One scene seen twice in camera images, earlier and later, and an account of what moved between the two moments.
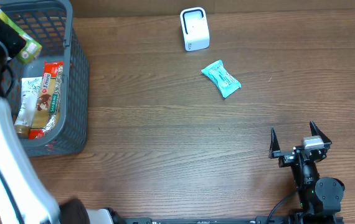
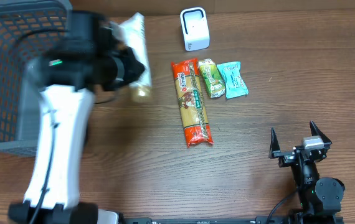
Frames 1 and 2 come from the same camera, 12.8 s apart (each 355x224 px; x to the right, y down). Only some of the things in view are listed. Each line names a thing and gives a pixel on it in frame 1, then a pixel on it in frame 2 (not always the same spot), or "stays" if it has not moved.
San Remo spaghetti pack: (48, 106) to (192, 102)
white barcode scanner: (195, 28) stays
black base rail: (282, 219) stays
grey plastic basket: (63, 44) to (10, 34)
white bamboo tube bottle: (28, 98) to (133, 31)
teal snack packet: (217, 72) to (235, 84)
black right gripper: (286, 155) stays
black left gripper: (14, 46) to (131, 67)
